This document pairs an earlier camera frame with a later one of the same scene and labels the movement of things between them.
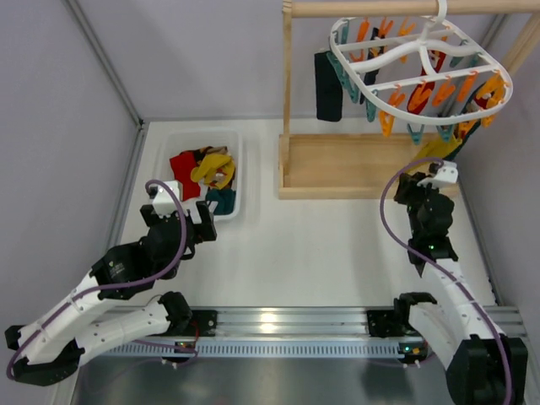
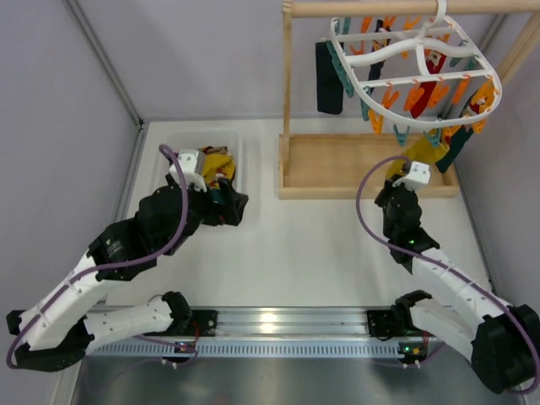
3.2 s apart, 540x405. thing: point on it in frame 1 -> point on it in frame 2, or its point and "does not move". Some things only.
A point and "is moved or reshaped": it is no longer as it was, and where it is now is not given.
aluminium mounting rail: x=150 y=332 does not move
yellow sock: x=439 y=148 is moved or reshaped
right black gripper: x=410 y=192 -> x=396 y=194
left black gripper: x=178 y=219 -> x=225 y=204
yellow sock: x=213 y=169 does not move
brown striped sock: x=213 y=150 does not move
